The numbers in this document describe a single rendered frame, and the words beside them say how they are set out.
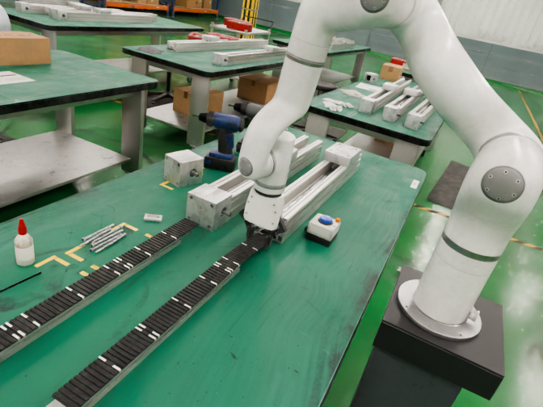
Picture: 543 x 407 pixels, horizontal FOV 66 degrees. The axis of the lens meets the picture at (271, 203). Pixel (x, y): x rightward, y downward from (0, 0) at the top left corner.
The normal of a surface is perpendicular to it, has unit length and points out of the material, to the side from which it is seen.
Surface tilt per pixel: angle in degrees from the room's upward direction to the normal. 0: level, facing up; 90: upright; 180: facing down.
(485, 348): 2
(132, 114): 90
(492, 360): 2
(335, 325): 0
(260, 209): 90
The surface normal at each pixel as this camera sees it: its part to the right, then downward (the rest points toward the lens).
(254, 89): -0.40, 0.34
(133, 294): 0.18, -0.87
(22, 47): 0.84, 0.33
